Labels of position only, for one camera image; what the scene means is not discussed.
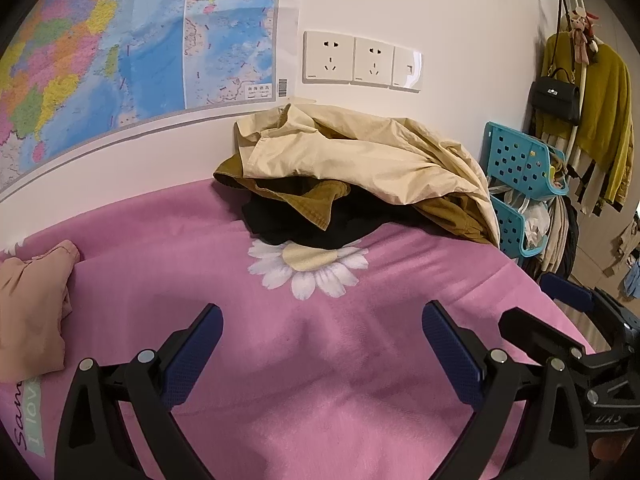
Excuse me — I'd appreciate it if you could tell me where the olive brown garment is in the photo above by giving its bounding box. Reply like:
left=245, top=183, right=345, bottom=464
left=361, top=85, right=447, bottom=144
left=214, top=154, right=491, bottom=244

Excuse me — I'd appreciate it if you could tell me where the mustard yellow hanging sweater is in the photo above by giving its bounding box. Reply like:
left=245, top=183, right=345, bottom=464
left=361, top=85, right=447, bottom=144
left=535, top=32, right=634, bottom=211

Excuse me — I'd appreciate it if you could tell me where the white wall socket panel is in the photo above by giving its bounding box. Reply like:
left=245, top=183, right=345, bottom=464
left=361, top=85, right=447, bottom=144
left=303, top=30, right=424, bottom=93

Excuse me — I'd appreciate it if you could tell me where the pink daisy bed sheet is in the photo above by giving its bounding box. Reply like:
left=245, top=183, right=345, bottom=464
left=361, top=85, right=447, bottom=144
left=0, top=179, right=597, bottom=480

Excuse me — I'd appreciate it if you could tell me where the folded peach pink garment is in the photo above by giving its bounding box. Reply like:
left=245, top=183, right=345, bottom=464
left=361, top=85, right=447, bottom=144
left=1, top=240, right=80, bottom=384

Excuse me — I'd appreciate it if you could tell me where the colourful wall map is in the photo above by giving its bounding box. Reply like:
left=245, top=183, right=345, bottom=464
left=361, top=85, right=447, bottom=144
left=1, top=0, right=300, bottom=188

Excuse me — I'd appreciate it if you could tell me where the white coat stand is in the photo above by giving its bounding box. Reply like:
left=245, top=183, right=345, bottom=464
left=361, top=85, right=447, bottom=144
left=562, top=0, right=602, bottom=160

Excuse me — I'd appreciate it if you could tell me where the teal perforated storage rack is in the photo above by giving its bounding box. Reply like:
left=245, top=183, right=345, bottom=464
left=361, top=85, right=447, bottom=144
left=485, top=122, right=568, bottom=260

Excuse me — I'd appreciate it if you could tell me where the cream beige jacket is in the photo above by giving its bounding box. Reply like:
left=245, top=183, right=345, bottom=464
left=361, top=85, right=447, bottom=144
left=236, top=104, right=500, bottom=245

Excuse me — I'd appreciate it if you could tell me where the black handbag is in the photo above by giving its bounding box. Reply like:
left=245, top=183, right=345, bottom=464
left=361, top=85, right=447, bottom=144
left=532, top=67, right=580, bottom=126

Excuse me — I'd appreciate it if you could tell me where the black garment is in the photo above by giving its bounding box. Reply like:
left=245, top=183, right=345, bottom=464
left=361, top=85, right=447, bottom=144
left=242, top=188, right=428, bottom=249

